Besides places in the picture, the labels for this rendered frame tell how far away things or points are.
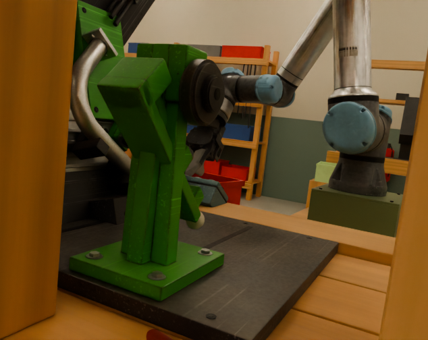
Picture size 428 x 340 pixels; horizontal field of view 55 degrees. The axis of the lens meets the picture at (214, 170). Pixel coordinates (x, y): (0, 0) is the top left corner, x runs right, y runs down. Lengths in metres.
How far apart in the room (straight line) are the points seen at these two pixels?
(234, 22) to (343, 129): 6.03
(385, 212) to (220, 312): 0.70
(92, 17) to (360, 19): 0.59
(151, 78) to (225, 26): 6.57
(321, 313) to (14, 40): 0.43
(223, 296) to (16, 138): 0.27
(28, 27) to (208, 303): 0.31
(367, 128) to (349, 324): 0.55
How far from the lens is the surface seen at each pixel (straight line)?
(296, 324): 0.49
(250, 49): 6.12
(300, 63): 1.22
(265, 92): 1.10
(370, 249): 0.78
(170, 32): 7.45
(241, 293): 0.49
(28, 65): 0.38
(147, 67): 0.44
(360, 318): 0.54
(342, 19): 1.06
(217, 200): 0.93
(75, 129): 0.75
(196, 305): 0.45
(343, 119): 0.99
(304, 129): 6.34
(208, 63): 0.48
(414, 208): 0.20
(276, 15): 6.73
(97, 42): 0.77
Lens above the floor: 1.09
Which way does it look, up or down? 7 degrees down
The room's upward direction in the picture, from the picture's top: 6 degrees clockwise
